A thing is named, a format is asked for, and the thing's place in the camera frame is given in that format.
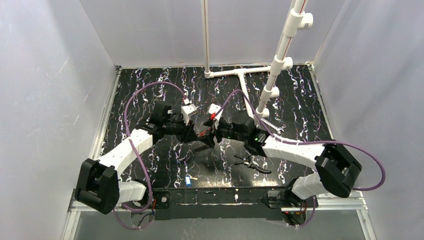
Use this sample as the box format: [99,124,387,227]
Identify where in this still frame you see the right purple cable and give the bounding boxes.
[216,89,387,229]

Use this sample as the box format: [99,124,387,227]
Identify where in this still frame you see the black handled pliers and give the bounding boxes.
[234,153,272,175]

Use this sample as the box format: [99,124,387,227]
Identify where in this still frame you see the aluminium rail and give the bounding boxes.
[77,65,122,176]
[62,188,376,240]

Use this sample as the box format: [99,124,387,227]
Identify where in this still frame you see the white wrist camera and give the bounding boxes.
[181,104,198,126]
[205,103,223,129]

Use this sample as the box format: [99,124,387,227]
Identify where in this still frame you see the silver wrench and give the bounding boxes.
[262,118,284,135]

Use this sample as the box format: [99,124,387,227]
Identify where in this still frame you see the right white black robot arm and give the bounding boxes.
[198,111,362,207]

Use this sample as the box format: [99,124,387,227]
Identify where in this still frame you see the blue key tag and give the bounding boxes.
[185,176,192,187]

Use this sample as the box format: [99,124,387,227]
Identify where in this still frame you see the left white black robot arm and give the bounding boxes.
[74,101,198,215]

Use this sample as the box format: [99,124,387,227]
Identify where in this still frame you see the aluminium front rail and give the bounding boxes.
[62,188,376,240]

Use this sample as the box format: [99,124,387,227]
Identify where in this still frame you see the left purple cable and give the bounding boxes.
[112,81,190,231]

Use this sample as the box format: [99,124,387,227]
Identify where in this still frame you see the aluminium left rail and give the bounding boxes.
[77,65,122,176]

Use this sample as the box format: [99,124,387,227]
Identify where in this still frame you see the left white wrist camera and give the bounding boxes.
[181,104,198,126]

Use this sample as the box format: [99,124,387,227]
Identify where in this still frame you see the white PVC pipe frame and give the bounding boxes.
[201,0,314,122]

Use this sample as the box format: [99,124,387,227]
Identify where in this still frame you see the purple cable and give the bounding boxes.
[216,89,387,229]
[112,81,190,231]

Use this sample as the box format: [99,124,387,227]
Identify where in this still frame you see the metal plate with red handle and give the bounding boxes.
[197,129,209,138]

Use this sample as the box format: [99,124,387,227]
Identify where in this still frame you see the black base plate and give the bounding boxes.
[120,187,320,222]

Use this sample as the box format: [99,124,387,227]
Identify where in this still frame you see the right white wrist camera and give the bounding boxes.
[205,103,223,129]

